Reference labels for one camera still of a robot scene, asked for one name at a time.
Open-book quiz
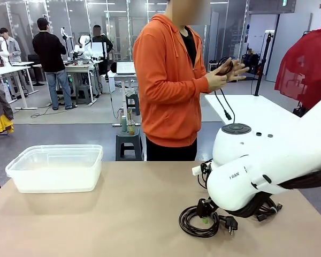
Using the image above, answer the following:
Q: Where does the red salon cape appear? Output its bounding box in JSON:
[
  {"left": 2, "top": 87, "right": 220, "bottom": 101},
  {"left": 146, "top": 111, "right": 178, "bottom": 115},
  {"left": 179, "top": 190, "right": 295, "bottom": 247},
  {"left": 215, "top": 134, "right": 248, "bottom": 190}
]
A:
[{"left": 274, "top": 26, "right": 321, "bottom": 110}]

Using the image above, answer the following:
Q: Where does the white robot with round head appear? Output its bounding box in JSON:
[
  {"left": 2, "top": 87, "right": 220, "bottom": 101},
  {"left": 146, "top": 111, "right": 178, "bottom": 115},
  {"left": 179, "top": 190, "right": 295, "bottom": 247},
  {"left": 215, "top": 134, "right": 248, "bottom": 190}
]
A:
[{"left": 0, "top": 34, "right": 13, "bottom": 66}]

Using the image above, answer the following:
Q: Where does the black cable with barrel connector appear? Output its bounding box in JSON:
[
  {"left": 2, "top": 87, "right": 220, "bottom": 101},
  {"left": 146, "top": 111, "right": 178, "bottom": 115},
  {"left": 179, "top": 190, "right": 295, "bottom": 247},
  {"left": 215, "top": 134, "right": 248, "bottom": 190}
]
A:
[{"left": 213, "top": 56, "right": 236, "bottom": 120}]

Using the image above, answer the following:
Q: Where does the person's right forearm orange sleeve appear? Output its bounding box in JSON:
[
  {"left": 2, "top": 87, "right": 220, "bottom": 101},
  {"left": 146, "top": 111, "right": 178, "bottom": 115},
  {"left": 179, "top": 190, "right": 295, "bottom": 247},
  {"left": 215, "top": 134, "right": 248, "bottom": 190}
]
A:
[{"left": 160, "top": 72, "right": 211, "bottom": 102}]

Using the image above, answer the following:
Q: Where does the black bags pile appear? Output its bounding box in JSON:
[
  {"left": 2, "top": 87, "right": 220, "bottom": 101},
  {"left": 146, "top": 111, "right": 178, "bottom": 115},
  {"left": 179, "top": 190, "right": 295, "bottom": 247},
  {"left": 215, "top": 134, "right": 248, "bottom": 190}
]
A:
[{"left": 242, "top": 52, "right": 263, "bottom": 75}]

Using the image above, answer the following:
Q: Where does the person in orange hoodie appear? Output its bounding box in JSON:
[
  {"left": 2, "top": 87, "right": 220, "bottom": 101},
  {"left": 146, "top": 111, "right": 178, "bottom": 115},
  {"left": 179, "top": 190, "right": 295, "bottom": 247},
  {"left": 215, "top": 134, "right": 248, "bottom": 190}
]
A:
[{"left": 133, "top": 0, "right": 212, "bottom": 162}]

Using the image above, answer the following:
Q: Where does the clear plastic storage container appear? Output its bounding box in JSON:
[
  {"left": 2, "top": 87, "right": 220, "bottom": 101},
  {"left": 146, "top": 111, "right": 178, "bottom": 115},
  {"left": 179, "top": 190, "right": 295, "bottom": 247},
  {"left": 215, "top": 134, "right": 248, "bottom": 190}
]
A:
[{"left": 5, "top": 144, "right": 104, "bottom": 194}]

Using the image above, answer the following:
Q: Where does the white lit monitor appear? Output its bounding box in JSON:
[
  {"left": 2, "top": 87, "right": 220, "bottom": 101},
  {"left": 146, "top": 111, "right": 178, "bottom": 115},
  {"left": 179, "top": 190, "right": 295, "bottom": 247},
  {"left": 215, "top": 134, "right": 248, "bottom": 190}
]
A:
[{"left": 91, "top": 42, "right": 105, "bottom": 58}]

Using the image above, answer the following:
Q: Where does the black office chair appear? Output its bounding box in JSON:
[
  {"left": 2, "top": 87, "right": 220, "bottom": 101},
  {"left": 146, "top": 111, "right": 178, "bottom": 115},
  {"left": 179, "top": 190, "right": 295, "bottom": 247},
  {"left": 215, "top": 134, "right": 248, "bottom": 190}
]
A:
[{"left": 28, "top": 53, "right": 47, "bottom": 87}]

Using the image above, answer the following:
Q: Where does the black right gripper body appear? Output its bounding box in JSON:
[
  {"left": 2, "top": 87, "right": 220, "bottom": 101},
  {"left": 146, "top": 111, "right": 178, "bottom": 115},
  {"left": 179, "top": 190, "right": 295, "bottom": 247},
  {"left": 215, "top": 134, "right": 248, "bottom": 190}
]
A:
[{"left": 196, "top": 196, "right": 220, "bottom": 218}]

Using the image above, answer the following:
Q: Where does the person's right hand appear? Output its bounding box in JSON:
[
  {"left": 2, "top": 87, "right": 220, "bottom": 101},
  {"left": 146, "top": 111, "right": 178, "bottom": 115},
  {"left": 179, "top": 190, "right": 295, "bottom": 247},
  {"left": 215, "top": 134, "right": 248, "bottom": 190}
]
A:
[{"left": 205, "top": 67, "right": 228, "bottom": 94}]

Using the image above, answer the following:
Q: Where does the grey workbench desk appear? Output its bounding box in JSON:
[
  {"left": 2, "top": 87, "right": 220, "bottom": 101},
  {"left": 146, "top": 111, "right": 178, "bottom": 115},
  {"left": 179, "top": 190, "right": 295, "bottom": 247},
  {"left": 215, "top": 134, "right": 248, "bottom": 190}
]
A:
[{"left": 33, "top": 59, "right": 104, "bottom": 107}]

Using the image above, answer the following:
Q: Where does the person in grey hoodie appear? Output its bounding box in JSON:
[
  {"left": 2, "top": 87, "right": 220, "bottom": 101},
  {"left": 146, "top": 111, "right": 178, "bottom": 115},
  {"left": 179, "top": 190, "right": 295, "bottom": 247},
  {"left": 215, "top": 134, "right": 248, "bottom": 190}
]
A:
[{"left": 0, "top": 27, "right": 22, "bottom": 63}]

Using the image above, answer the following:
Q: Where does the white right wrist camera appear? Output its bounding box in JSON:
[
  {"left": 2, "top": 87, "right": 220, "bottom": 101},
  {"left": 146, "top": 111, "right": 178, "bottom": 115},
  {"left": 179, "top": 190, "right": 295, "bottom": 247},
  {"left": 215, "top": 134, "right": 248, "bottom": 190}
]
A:
[{"left": 192, "top": 162, "right": 213, "bottom": 177}]

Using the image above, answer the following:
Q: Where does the white background table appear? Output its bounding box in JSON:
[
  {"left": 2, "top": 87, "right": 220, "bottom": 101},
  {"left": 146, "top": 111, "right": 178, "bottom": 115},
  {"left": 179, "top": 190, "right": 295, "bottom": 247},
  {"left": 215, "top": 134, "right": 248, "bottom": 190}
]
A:
[{"left": 204, "top": 94, "right": 304, "bottom": 128}]

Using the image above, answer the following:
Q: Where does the black tripod pole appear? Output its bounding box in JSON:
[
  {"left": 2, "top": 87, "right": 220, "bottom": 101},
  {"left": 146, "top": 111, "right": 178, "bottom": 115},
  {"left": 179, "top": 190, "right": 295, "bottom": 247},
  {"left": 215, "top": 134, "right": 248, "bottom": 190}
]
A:
[{"left": 254, "top": 31, "right": 274, "bottom": 97}]

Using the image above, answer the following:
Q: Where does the yellow bag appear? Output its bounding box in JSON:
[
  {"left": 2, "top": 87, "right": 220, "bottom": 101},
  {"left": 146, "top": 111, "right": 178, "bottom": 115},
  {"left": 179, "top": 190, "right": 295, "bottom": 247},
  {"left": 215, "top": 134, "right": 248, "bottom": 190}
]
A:
[{"left": 0, "top": 115, "right": 14, "bottom": 134}]

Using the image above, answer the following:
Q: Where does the black mannequin stand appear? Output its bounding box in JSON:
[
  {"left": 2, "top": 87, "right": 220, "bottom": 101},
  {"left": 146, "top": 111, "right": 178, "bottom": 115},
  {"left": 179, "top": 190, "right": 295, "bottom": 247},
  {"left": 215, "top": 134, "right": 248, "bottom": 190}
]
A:
[{"left": 293, "top": 101, "right": 307, "bottom": 118}]

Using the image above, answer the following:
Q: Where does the white open laptop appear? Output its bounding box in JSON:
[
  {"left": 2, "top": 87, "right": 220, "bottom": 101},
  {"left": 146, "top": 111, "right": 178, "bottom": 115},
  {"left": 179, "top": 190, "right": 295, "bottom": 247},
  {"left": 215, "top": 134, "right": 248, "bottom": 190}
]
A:
[{"left": 116, "top": 61, "right": 137, "bottom": 75}]

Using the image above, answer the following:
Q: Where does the white standing desk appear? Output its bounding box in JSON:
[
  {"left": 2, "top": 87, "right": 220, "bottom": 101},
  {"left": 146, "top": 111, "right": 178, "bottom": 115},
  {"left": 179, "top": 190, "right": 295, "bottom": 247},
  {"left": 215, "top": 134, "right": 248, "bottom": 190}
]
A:
[{"left": 106, "top": 71, "right": 139, "bottom": 127}]

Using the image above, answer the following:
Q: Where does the black power cable with plug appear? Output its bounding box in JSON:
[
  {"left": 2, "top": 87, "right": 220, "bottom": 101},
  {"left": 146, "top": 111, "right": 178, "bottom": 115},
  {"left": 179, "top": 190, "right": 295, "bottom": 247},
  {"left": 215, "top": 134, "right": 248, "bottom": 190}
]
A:
[{"left": 178, "top": 205, "right": 239, "bottom": 238}]

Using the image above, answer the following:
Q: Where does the grey plastic stool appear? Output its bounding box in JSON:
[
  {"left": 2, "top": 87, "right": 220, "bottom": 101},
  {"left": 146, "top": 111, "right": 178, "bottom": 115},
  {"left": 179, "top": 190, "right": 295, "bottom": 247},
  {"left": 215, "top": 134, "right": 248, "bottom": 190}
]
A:
[
  {"left": 115, "top": 133, "right": 144, "bottom": 162},
  {"left": 74, "top": 84, "right": 92, "bottom": 105},
  {"left": 125, "top": 92, "right": 141, "bottom": 116}
]

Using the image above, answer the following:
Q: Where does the man black sweater cap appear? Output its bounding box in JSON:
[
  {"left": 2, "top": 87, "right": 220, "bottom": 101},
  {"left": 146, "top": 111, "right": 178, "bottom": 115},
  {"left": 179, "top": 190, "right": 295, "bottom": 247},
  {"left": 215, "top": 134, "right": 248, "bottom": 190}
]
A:
[{"left": 32, "top": 17, "right": 78, "bottom": 111}]

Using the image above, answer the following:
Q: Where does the long white desk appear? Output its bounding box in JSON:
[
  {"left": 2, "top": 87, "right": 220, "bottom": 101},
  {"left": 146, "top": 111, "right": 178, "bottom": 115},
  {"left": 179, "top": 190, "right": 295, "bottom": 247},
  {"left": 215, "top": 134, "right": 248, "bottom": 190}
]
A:
[{"left": 0, "top": 61, "right": 39, "bottom": 110}]

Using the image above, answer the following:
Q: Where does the person in black top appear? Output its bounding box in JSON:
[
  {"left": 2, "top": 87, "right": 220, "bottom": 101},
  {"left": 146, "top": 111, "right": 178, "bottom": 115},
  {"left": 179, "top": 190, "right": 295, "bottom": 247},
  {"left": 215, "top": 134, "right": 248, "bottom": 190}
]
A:
[{"left": 92, "top": 24, "right": 113, "bottom": 75}]

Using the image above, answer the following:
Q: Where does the person's left hand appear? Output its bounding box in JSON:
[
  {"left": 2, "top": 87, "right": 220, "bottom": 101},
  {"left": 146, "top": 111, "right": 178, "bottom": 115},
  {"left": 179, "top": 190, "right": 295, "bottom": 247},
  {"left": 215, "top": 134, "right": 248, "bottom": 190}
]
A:
[{"left": 226, "top": 59, "right": 251, "bottom": 82}]

